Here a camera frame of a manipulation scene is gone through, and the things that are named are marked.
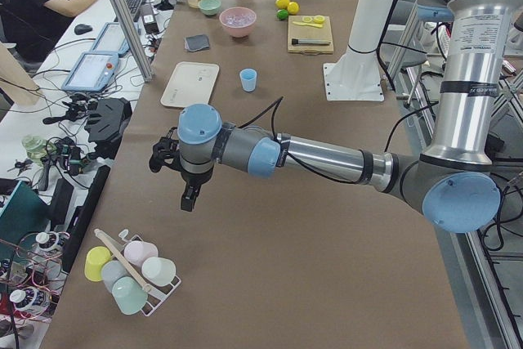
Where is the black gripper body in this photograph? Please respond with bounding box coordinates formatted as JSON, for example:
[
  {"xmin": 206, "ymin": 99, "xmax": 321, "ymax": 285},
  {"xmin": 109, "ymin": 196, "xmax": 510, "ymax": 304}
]
[{"xmin": 181, "ymin": 169, "xmax": 212, "ymax": 195}]

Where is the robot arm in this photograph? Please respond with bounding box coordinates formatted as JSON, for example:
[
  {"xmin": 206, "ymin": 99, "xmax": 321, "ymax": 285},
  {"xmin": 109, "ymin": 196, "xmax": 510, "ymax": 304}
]
[{"xmin": 175, "ymin": 0, "xmax": 522, "ymax": 233}]

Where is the pink cup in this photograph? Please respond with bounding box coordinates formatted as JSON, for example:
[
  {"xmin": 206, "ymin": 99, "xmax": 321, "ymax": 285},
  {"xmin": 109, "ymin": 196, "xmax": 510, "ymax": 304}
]
[{"xmin": 123, "ymin": 240, "xmax": 159, "ymax": 268}]

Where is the white cup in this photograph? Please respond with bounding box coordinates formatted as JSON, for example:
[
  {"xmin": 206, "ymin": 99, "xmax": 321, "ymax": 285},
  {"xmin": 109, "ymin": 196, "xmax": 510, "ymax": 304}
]
[{"xmin": 141, "ymin": 257, "xmax": 177, "ymax": 287}]

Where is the grey blue cup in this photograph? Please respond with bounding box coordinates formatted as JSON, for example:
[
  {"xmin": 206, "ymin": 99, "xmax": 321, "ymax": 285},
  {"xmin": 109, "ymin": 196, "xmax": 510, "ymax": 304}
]
[{"xmin": 101, "ymin": 259, "xmax": 127, "ymax": 293}]

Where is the light blue plastic cup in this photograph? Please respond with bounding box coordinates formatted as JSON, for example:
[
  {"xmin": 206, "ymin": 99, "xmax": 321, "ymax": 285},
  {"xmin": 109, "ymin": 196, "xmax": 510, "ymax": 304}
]
[{"xmin": 239, "ymin": 68, "xmax": 257, "ymax": 92}]

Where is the yellow cup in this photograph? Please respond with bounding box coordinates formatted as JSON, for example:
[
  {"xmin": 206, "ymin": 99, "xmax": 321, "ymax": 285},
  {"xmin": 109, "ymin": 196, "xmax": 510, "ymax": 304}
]
[{"xmin": 84, "ymin": 246, "xmax": 112, "ymax": 282}]

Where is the mint green cup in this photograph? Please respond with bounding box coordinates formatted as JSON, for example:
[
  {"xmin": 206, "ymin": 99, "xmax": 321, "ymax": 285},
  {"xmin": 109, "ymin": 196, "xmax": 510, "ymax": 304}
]
[{"xmin": 111, "ymin": 276, "xmax": 148, "ymax": 315}]

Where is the pile of clear ice cubes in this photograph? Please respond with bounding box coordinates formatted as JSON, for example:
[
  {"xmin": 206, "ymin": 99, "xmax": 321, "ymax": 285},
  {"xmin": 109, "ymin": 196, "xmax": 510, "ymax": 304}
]
[{"xmin": 225, "ymin": 14, "xmax": 253, "ymax": 28}]

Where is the cream rabbit tray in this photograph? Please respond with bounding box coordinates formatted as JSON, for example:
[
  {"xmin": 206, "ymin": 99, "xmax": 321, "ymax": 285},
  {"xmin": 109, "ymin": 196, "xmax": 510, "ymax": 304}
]
[{"xmin": 160, "ymin": 61, "xmax": 220, "ymax": 108}]

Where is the grey folded cloth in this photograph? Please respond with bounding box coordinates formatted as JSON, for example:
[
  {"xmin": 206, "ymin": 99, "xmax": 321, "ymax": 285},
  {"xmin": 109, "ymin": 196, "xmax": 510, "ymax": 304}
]
[{"xmin": 184, "ymin": 34, "xmax": 210, "ymax": 52}]

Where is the teach pendant near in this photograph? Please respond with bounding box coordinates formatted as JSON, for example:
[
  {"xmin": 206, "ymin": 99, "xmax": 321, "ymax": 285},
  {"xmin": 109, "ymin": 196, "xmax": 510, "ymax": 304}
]
[{"xmin": 61, "ymin": 51, "xmax": 119, "ymax": 92}]

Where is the teach pendant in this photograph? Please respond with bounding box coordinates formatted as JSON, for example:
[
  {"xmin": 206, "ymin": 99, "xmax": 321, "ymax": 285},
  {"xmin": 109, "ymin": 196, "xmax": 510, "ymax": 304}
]
[
  {"xmin": 91, "ymin": 22, "xmax": 130, "ymax": 57},
  {"xmin": 61, "ymin": 51, "xmax": 119, "ymax": 92}
]

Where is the teach pendant far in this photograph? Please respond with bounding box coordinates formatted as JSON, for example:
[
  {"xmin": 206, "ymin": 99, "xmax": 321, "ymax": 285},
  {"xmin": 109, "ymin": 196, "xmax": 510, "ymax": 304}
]
[{"xmin": 91, "ymin": 22, "xmax": 130, "ymax": 57}]

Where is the pink bowl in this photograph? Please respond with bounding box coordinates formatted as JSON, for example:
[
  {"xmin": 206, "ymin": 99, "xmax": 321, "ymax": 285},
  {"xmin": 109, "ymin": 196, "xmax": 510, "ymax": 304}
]
[{"xmin": 219, "ymin": 7, "xmax": 257, "ymax": 38}]

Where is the steel muddler black tip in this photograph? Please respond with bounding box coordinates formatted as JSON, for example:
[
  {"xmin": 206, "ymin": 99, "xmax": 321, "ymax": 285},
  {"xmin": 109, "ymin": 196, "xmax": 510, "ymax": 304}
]
[{"xmin": 291, "ymin": 38, "xmax": 331, "ymax": 46}]

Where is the mint green bowl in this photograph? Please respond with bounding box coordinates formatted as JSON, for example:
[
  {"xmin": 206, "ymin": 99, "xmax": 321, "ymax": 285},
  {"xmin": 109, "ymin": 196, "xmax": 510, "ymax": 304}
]
[{"xmin": 198, "ymin": 0, "xmax": 221, "ymax": 16}]

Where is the bamboo cutting board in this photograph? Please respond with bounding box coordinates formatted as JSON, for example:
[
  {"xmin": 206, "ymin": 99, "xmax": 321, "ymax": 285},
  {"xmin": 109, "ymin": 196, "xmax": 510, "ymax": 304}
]
[{"xmin": 287, "ymin": 16, "xmax": 334, "ymax": 54}]

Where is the green lime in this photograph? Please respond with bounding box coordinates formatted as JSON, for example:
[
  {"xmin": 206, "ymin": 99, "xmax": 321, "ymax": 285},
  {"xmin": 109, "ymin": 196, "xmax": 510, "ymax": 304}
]
[{"xmin": 276, "ymin": 9, "xmax": 288, "ymax": 20}]

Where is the computer mouse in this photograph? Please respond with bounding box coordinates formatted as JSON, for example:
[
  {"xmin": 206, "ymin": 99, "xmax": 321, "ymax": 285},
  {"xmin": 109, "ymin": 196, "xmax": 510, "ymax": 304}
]
[{"xmin": 74, "ymin": 24, "xmax": 93, "ymax": 35}]

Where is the yellow plastic knife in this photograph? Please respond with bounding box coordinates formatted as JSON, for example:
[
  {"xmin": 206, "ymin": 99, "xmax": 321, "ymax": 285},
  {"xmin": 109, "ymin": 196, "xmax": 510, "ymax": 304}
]
[{"xmin": 292, "ymin": 20, "xmax": 324, "ymax": 29}]

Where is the yellow lemon left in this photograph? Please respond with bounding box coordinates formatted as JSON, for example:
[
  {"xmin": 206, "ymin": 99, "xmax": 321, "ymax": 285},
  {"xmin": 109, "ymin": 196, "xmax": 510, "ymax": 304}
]
[{"xmin": 275, "ymin": 0, "xmax": 290, "ymax": 10}]

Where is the yellow lemon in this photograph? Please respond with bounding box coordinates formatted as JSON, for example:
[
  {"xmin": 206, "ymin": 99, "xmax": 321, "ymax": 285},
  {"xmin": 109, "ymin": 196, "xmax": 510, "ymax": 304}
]
[
  {"xmin": 275, "ymin": 0, "xmax": 290, "ymax": 10},
  {"xmin": 286, "ymin": 2, "xmax": 300, "ymax": 15}
]

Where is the yellow lemon right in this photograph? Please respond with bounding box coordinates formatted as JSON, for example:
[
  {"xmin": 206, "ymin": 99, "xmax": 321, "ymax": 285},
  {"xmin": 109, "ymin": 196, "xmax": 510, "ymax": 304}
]
[{"xmin": 286, "ymin": 2, "xmax": 300, "ymax": 15}]

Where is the lemon half slice upper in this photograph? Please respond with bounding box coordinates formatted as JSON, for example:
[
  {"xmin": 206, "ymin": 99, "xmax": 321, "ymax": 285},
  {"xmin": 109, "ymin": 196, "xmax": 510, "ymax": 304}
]
[{"xmin": 313, "ymin": 15, "xmax": 325, "ymax": 24}]

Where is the seated person black shirt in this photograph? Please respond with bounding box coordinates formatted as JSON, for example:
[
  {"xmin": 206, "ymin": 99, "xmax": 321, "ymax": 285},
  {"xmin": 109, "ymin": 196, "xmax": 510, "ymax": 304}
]
[{"xmin": 1, "ymin": 0, "xmax": 97, "ymax": 62}]

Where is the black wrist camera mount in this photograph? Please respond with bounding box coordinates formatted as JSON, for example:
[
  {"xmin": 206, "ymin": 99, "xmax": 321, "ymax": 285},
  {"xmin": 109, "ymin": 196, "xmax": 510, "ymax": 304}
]
[{"xmin": 149, "ymin": 127, "xmax": 181, "ymax": 173}]

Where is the wooden rack handle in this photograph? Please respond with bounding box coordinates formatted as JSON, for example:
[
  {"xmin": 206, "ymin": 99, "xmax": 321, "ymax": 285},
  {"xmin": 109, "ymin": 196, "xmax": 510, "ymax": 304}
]
[{"xmin": 94, "ymin": 228, "xmax": 152, "ymax": 293}]

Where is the white wire cup rack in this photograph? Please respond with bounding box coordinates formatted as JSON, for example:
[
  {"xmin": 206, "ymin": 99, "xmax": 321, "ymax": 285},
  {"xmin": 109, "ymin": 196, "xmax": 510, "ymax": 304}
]
[{"xmin": 106, "ymin": 230, "xmax": 181, "ymax": 317}]

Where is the aluminium frame post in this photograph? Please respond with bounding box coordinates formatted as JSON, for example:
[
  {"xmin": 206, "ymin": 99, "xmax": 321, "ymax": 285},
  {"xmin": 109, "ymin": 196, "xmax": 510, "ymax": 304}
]
[{"xmin": 110, "ymin": 0, "xmax": 153, "ymax": 82}]

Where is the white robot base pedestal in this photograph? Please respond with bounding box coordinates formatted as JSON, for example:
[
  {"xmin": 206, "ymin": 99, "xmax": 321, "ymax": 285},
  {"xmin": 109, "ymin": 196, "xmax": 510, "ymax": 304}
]
[{"xmin": 324, "ymin": 0, "xmax": 394, "ymax": 101}]

